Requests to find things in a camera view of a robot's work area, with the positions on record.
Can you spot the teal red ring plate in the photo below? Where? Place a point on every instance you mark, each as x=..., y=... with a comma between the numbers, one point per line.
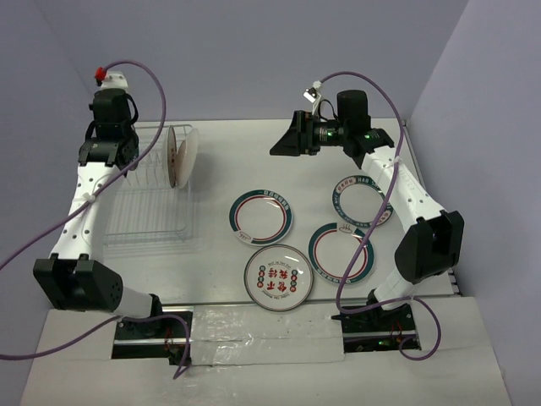
x=260, y=217
x=331, y=248

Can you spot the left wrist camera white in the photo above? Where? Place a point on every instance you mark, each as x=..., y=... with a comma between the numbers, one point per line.
x=110, y=79

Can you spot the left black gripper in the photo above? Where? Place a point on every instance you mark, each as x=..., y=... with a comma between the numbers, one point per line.
x=93, y=116

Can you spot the teal red ring plate right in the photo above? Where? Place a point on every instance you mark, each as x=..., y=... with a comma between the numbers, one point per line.
x=331, y=248

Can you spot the teal rim plate steam logo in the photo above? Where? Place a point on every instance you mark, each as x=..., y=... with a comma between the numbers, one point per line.
x=170, y=155

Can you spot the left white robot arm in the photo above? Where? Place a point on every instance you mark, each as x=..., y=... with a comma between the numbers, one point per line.
x=74, y=277

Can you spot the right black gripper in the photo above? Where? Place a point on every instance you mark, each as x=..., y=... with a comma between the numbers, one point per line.
x=300, y=138

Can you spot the hao shi plate right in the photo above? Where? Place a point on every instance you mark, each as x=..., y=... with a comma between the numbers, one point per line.
x=356, y=200

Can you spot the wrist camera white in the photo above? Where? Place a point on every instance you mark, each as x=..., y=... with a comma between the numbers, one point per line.
x=110, y=79
x=312, y=94

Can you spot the teal red ring plate centre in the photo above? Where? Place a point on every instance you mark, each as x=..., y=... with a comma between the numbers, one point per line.
x=260, y=217

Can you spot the orange sunburst plate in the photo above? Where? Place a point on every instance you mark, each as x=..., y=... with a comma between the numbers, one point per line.
x=186, y=158

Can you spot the red character plate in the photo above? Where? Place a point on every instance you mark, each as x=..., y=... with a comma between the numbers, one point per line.
x=278, y=278

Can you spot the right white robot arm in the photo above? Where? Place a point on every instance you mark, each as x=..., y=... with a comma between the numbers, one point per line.
x=433, y=236

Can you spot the wire dish rack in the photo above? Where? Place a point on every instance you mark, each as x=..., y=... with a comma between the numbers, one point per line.
x=146, y=208

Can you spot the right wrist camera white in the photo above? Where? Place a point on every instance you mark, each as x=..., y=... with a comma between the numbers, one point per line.
x=312, y=94

